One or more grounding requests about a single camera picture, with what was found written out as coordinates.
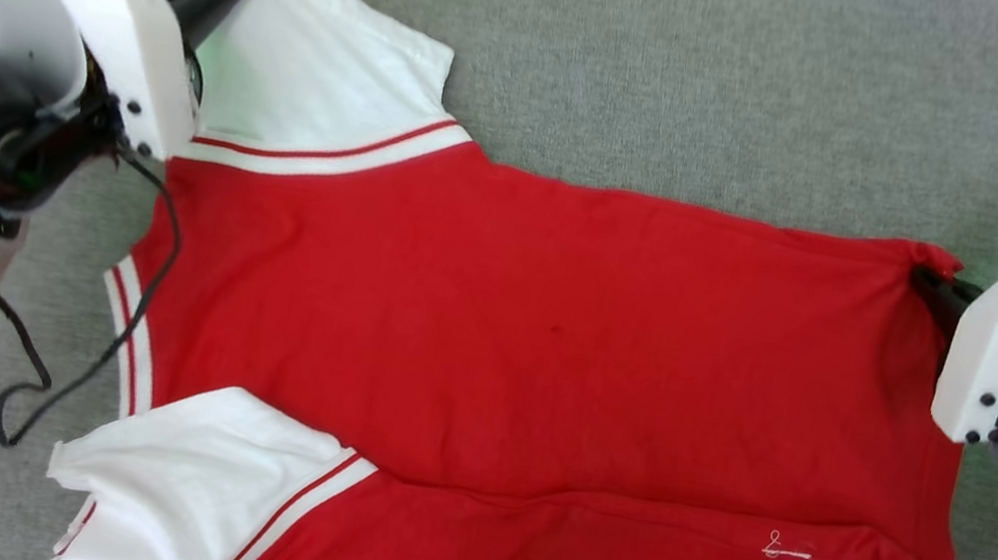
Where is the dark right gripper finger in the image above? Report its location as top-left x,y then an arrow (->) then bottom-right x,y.
899,265 -> 983,352

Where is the red and white jersey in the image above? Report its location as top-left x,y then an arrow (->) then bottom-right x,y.
31,0 -> 998,560

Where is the grey fabric sofa cushion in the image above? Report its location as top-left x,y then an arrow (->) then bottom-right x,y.
0,0 -> 998,560

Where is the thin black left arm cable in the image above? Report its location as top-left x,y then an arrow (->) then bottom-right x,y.
0,124 -> 199,472

